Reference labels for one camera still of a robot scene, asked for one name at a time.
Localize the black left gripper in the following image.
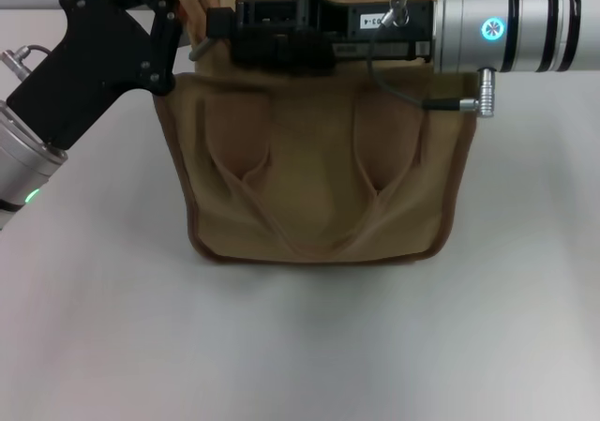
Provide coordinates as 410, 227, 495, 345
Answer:
6, 0, 185, 151

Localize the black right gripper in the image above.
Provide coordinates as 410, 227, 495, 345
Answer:
204, 0, 441, 76

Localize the silver zipper pull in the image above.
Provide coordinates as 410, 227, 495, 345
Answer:
188, 38, 213, 62

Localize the khaki canvas food bag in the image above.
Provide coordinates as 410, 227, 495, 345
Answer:
153, 0, 482, 266

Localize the left gripper cable with plug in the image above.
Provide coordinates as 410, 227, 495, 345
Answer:
0, 43, 53, 76

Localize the gripper cable with plug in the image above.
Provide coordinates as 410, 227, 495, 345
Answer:
0, 43, 53, 76
364, 0, 498, 120

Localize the right gripper cable with plug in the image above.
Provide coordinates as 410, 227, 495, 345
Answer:
364, 0, 498, 120

